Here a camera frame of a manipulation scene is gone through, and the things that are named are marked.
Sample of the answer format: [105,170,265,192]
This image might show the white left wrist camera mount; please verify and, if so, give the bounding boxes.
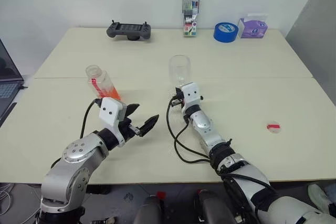
[99,97,128,148]

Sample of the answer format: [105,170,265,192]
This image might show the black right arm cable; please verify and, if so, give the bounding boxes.
[165,94,279,210]

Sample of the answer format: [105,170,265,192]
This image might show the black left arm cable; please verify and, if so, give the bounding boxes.
[50,98,103,169]

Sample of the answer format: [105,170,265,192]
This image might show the white floor cables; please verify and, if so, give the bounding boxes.
[0,181,43,220]

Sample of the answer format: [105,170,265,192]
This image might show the white shoe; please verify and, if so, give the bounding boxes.
[308,184,336,215]

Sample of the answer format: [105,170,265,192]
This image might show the marker pen set case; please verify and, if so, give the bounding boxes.
[182,0,201,37]

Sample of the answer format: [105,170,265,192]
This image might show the grey laptop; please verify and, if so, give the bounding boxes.
[0,37,25,120]

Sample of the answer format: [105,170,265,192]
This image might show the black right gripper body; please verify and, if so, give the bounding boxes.
[171,93,185,109]

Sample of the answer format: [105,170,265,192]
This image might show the purple tissue box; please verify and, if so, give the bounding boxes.
[237,13,269,39]

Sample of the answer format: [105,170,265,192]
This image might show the clear glass cup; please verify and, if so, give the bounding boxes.
[168,55,192,89]

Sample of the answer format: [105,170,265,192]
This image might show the dark rounded casing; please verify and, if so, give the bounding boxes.
[133,195,162,224]
[195,189,237,224]

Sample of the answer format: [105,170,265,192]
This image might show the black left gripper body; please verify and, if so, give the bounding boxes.
[119,115,141,143]

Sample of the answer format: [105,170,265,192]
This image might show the bottle with orange liquid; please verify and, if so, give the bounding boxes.
[85,64,122,102]

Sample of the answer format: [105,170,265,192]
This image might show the white bottle cap red stripe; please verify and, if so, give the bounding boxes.
[265,122,282,134]

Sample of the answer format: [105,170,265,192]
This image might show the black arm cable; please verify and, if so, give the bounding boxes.
[50,98,103,169]
[165,94,279,210]

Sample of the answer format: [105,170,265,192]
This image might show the grey handheld controller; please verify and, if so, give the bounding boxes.
[106,19,152,42]

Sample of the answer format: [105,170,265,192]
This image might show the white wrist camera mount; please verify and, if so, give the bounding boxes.
[99,97,128,148]
[180,82,203,112]

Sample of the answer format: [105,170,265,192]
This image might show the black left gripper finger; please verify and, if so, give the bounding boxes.
[139,114,160,138]
[125,103,140,118]

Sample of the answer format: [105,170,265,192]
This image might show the blue tape roll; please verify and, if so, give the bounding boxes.
[213,22,239,44]

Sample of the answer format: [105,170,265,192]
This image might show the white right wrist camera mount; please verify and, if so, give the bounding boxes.
[180,82,203,112]

